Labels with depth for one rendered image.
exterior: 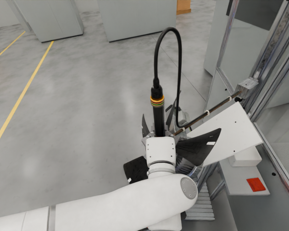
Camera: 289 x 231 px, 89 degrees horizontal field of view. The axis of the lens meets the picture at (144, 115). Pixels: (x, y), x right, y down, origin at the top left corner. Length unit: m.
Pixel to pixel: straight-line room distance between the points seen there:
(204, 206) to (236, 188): 0.78
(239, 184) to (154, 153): 0.85
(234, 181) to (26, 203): 2.38
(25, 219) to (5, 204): 2.47
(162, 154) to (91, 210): 0.25
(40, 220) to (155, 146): 0.33
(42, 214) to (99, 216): 0.10
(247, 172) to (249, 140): 0.51
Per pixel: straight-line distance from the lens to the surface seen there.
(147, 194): 0.33
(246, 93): 0.99
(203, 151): 0.62
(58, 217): 0.35
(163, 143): 0.51
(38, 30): 8.00
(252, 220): 1.68
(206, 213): 1.94
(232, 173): 1.26
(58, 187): 2.46
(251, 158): 1.24
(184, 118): 1.06
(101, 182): 2.20
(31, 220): 0.35
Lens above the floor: 1.94
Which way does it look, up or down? 47 degrees down
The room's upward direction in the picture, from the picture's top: 9 degrees counter-clockwise
